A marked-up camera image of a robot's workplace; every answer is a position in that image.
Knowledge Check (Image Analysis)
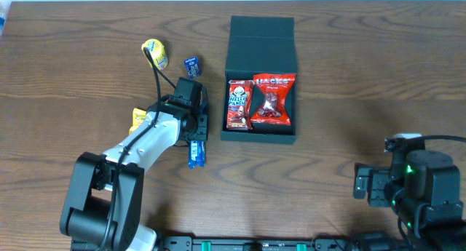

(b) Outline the yellow orange snack bag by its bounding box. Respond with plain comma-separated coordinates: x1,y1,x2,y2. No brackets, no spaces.
129,108,146,135

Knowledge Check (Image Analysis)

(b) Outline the red Hello Panda box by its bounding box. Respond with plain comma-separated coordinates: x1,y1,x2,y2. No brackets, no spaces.
226,80,254,130

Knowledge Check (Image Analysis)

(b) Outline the yellow candy canister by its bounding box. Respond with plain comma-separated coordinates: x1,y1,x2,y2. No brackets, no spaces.
141,39,169,71

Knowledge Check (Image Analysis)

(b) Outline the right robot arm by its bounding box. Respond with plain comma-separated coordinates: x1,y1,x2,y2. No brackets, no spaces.
353,150,465,250

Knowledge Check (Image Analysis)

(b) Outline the blue Oreo cookie pack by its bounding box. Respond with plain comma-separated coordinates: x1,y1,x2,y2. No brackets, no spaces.
187,99,209,170

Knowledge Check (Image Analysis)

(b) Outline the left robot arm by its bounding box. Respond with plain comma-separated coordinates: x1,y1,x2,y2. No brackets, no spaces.
60,95,208,251

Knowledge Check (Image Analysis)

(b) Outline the red Hacks candy bag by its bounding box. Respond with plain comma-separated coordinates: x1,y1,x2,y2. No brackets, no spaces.
250,73,296,126

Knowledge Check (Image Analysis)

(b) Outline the dark green gift box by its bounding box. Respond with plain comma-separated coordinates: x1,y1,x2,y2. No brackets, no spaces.
220,16,298,144

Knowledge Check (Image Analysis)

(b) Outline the small blue snack packet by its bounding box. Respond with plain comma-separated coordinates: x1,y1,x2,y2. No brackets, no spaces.
183,56,201,79

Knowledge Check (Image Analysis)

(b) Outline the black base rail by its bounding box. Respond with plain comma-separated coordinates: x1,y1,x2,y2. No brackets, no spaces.
70,228,365,251

